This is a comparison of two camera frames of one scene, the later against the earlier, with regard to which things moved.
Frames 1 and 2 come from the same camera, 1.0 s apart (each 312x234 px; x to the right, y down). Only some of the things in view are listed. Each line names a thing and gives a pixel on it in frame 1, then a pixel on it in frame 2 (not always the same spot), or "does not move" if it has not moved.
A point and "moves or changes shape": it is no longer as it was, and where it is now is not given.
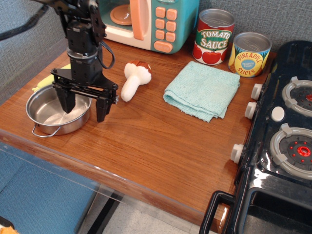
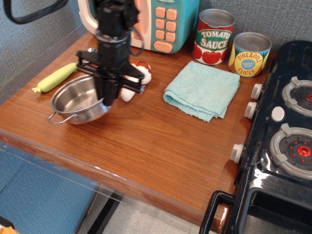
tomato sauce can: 214,31 does not move
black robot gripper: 85,77 to 112,35
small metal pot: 45,106 moves or changes shape
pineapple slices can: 248,54 does not move
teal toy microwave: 161,26 does not move
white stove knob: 250,109 does not move
